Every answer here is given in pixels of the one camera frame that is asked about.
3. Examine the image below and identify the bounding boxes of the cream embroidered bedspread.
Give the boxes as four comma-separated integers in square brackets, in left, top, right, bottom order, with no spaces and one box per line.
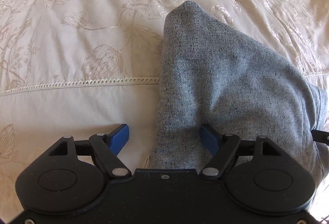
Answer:
[1,0,328,222]

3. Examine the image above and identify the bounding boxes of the grey speckled pants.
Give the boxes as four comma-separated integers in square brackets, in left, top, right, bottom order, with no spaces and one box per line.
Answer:
[152,1,328,183]

